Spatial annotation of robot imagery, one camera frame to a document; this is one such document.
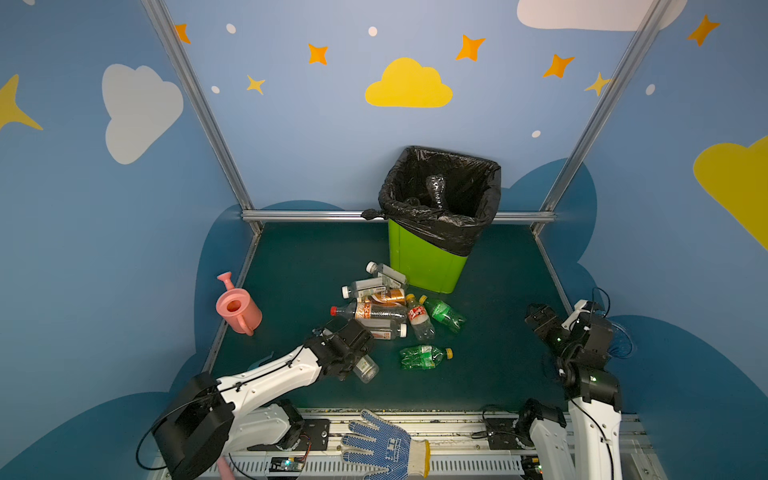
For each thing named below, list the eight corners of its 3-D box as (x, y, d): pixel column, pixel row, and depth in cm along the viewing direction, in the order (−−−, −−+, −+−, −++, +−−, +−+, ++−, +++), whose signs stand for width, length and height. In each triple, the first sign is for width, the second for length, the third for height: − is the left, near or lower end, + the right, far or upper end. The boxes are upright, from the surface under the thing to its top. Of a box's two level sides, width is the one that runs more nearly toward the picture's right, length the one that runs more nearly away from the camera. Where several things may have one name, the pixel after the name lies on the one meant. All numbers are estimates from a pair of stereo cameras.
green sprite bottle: (416, 306, 100) (417, 299, 96) (426, 295, 103) (428, 288, 99) (455, 336, 93) (458, 330, 90) (465, 323, 96) (468, 317, 93)
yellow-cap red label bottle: (418, 342, 91) (420, 337, 88) (400, 300, 100) (401, 294, 97) (435, 337, 92) (437, 331, 89) (415, 296, 101) (416, 289, 98)
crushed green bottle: (399, 369, 86) (400, 365, 83) (399, 349, 90) (399, 345, 87) (453, 369, 86) (455, 365, 84) (450, 350, 90) (453, 345, 87)
